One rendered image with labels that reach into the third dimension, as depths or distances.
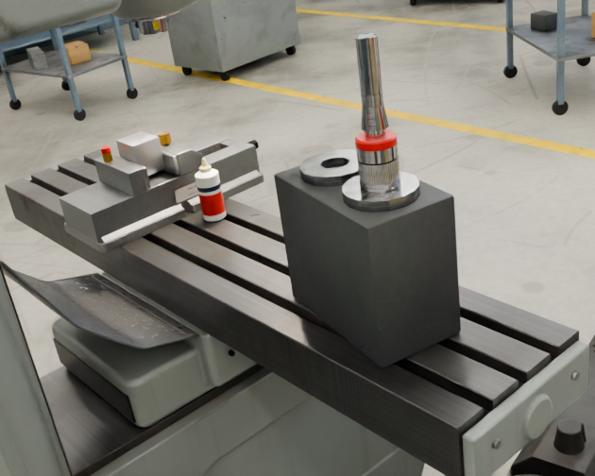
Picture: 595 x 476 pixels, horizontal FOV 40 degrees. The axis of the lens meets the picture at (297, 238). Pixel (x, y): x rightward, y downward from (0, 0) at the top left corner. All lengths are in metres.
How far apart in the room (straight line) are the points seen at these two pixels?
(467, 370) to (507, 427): 0.08
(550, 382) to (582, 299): 1.91
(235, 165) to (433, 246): 0.63
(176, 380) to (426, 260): 0.49
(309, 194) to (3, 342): 0.41
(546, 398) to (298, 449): 0.65
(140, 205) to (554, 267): 1.96
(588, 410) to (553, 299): 1.42
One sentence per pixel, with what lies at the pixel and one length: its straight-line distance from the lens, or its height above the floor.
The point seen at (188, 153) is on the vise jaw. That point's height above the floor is 1.05.
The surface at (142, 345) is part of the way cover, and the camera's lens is 1.20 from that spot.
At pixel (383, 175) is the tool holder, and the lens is 0.91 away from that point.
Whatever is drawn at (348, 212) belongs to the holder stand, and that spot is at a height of 1.13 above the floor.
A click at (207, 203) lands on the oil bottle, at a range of 1.38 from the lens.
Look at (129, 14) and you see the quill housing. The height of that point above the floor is 1.32.
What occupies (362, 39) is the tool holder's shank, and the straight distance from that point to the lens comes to 0.88.
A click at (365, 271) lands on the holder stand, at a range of 0.91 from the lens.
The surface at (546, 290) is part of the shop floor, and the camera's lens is 2.92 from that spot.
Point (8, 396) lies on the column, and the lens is 1.07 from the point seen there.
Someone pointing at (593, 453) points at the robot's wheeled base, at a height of 0.61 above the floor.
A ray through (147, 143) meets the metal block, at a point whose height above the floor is 1.08.
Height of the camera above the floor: 1.52
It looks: 27 degrees down
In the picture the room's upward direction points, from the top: 9 degrees counter-clockwise
